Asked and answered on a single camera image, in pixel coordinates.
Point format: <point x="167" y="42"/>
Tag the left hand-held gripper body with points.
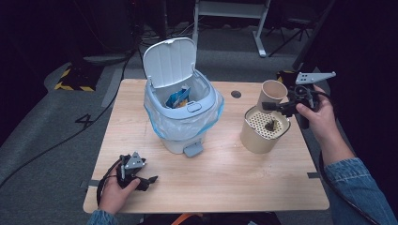
<point x="133" y="164"/>

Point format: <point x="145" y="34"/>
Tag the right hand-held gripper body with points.
<point x="308" y="90"/>

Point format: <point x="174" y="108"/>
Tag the paper cup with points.
<point x="275" y="89"/>

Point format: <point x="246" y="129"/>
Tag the beige canister with perforated strainer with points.
<point x="256" y="140"/>

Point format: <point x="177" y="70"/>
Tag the blue snack packet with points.
<point x="178" y="98"/>

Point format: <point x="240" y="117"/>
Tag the white pedal trash bin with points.
<point x="169" y="62"/>

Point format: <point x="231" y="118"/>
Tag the person's left hand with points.
<point x="114" y="195"/>

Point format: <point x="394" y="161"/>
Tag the person's right hand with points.
<point x="319" y="122"/>

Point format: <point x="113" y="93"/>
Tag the dark tea residue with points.
<point x="271" y="125"/>

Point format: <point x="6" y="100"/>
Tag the dark round table grommet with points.
<point x="236" y="94"/>

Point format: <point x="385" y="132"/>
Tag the grey tape piece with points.
<point x="92" y="183"/>
<point x="313" y="175"/>

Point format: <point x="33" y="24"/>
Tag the black tripod stand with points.
<point x="291" y="34"/>

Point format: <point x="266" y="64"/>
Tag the clear plastic bin liner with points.
<point x="178" y="126"/>

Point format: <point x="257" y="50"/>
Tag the yellow black striped base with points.
<point x="75" y="81"/>

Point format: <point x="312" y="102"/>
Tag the white metal desk frame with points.
<point x="231" y="9"/>

